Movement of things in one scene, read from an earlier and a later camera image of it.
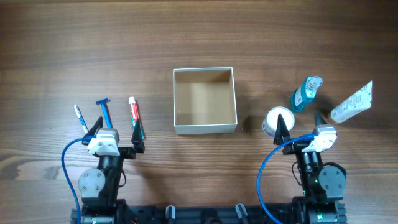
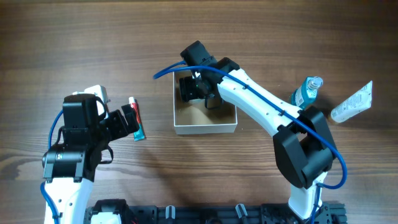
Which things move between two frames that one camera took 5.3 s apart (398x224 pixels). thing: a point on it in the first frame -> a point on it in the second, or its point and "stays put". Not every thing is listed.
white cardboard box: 204,101 stays put
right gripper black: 296,147 -> 187,89
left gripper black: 125,152 -> 117,125
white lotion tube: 360,102 stays put
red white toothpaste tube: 138,133 stays put
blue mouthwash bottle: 306,94 stays put
